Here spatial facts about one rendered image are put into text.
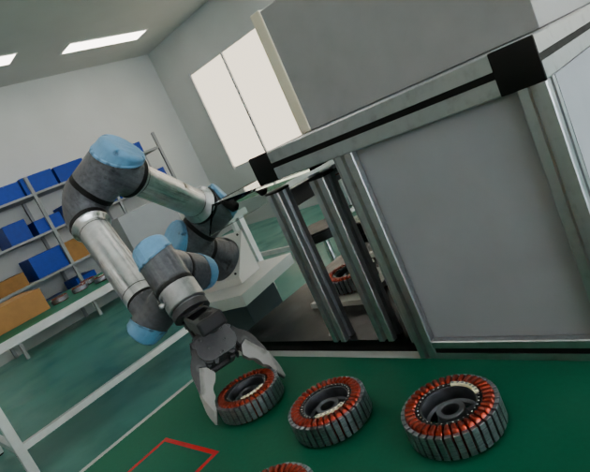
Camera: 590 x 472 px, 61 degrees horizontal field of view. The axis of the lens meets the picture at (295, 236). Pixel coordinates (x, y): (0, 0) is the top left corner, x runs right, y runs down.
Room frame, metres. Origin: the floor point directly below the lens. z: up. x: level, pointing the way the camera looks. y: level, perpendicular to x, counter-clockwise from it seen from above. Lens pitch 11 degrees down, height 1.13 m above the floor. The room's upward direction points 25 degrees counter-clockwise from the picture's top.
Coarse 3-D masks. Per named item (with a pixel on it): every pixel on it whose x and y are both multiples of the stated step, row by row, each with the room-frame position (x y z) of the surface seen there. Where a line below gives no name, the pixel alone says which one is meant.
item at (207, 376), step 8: (200, 368) 0.79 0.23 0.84; (208, 368) 0.79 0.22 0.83; (200, 376) 0.78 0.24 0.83; (208, 376) 0.78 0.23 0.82; (200, 384) 0.78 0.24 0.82; (208, 384) 0.78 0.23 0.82; (200, 392) 0.77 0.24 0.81; (208, 392) 0.77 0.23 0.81; (208, 400) 0.76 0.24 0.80; (208, 408) 0.75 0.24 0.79; (216, 408) 0.75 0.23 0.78; (216, 416) 0.75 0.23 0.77; (216, 424) 0.75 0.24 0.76
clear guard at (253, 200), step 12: (312, 168) 0.79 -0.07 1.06; (240, 192) 0.95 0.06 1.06; (252, 192) 1.07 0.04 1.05; (264, 192) 1.11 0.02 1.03; (216, 204) 0.97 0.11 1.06; (228, 204) 1.02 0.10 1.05; (240, 204) 1.05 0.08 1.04; (252, 204) 1.09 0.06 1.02; (264, 204) 1.13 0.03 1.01; (216, 216) 1.01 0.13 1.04; (228, 216) 1.04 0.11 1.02; (240, 216) 1.08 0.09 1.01; (216, 228) 1.02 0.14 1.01
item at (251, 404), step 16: (272, 368) 0.80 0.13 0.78; (240, 384) 0.80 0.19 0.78; (256, 384) 0.80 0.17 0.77; (272, 384) 0.75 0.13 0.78; (224, 400) 0.76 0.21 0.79; (240, 400) 0.74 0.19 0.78; (256, 400) 0.73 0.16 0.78; (272, 400) 0.73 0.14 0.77; (224, 416) 0.74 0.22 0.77; (240, 416) 0.72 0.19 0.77; (256, 416) 0.72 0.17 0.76
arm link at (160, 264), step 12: (144, 240) 0.93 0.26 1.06; (156, 240) 0.93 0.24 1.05; (168, 240) 0.96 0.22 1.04; (144, 252) 0.92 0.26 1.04; (156, 252) 0.91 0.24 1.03; (168, 252) 0.92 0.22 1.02; (180, 252) 0.95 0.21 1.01; (144, 264) 0.91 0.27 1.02; (156, 264) 0.90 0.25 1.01; (168, 264) 0.90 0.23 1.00; (180, 264) 0.91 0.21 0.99; (192, 264) 0.96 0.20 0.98; (144, 276) 0.91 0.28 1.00; (156, 276) 0.89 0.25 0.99; (168, 276) 0.89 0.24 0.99; (180, 276) 0.89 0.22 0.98; (156, 288) 0.89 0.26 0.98
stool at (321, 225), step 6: (318, 222) 3.06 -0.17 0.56; (324, 222) 2.98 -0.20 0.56; (312, 228) 2.98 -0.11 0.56; (318, 228) 2.89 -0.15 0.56; (324, 228) 2.82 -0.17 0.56; (312, 234) 2.80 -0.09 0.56; (318, 234) 2.78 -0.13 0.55; (324, 234) 2.78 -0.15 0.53; (330, 234) 2.78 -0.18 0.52; (318, 240) 2.79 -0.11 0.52; (324, 240) 2.79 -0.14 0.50; (324, 246) 2.95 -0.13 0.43; (330, 246) 2.93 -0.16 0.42; (330, 252) 2.93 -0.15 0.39; (330, 258) 2.94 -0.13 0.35
